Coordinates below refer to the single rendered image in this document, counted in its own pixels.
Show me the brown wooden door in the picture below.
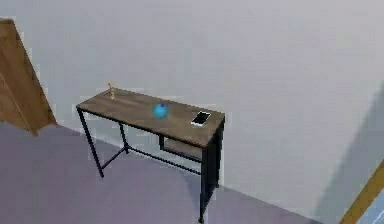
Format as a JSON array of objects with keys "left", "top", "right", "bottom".
[{"left": 0, "top": 18, "right": 58, "bottom": 137}]

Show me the brown black-framed desk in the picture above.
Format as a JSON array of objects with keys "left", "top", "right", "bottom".
[{"left": 75, "top": 87, "right": 226, "bottom": 224}]

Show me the white-edged black phone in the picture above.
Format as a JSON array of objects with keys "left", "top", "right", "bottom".
[{"left": 190, "top": 110, "right": 212, "bottom": 128}]

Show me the brown-framed door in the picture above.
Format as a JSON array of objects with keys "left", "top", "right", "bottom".
[{"left": 339, "top": 159, "right": 384, "bottom": 224}]

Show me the blue round ball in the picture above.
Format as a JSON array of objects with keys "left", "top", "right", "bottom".
[{"left": 153, "top": 103, "right": 170, "bottom": 120}]

